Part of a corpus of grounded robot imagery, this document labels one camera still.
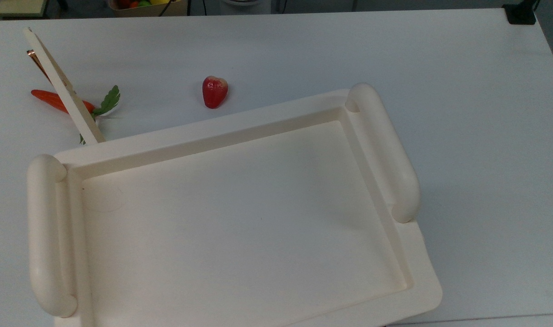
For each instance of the cream cabinet door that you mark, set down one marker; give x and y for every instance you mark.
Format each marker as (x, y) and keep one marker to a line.
(67, 93)

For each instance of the cream plastic serving tray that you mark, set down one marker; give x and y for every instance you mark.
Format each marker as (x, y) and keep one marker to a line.
(240, 218)

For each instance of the red toy wax apple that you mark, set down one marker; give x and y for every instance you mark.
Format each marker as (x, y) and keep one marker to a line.
(214, 92)

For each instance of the cardboard box of toy fruit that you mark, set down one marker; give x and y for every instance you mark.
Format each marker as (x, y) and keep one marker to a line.
(144, 6)

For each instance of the orange toy carrot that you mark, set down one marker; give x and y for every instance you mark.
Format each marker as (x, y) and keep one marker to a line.
(53, 100)

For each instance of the black table clamp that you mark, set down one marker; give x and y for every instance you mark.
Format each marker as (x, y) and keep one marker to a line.
(521, 12)

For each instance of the yellow-green flat box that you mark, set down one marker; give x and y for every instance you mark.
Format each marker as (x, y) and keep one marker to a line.
(19, 7)

